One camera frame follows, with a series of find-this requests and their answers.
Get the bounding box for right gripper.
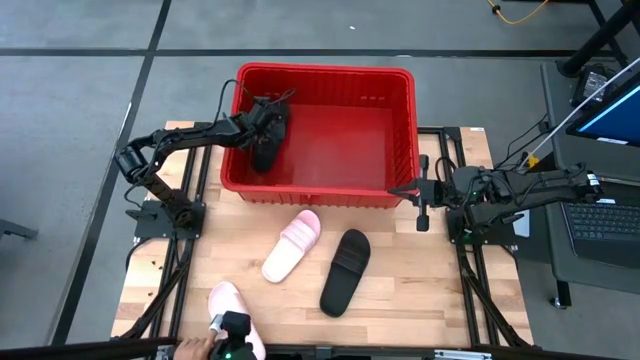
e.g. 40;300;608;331
388;154;451;232

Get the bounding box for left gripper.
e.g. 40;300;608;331
244;99;292;154

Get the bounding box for black slide sandal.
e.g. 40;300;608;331
249;102;292;175
318;228;373;319

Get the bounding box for pink slide sandal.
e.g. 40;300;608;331
207;280;267;360
260;208;323;285

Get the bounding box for red plastic bin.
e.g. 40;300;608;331
219;61;422;210

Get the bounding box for white card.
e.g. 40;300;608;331
512;209;531;239

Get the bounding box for grey desk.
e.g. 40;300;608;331
539;59;640;296

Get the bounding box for black crossbar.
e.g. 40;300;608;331
0;335;640;360

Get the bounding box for desk leg with caster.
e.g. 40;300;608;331
548;278;572;310

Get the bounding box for black laptop keyboard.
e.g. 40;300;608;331
559;197;640;269

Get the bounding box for black power adapter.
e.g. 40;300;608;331
570;63;615;109

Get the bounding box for computer monitor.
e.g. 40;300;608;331
565;69;640;147

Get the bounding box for person's hand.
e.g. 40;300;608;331
172;335;217;360

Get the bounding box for black stand pole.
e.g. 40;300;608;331
557;0;640;79

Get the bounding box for grey furniture foot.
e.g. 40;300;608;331
0;218;40;242

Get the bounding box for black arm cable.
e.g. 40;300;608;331
213;78;297;132

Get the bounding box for black aluminium frame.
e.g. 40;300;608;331
112;121;214;346
417;126;534;347

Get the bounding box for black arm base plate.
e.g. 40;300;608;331
446;205;519;247
133;199;207;240

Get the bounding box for black desk cables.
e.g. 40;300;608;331
504;113;551;169

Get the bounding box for white cable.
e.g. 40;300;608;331
519;57;640;169

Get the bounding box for yellow extension cable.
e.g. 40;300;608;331
487;0;550;26

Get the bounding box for black leader arm handle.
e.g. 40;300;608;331
208;309;259;360

